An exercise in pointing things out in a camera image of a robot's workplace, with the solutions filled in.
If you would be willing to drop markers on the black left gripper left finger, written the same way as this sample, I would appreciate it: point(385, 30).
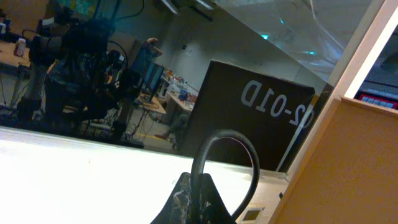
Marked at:
point(177, 206)

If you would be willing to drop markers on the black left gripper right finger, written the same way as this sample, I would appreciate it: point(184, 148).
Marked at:
point(212, 208)

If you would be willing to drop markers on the black sign with lettering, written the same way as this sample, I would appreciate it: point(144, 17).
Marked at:
point(266, 109)

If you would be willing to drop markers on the background desk with clutter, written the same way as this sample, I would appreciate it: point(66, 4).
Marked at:
point(174, 96)

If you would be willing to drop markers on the person in background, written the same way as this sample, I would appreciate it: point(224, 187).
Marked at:
point(146, 53)

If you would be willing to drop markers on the background robot rig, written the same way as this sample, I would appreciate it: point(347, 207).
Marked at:
point(82, 79)

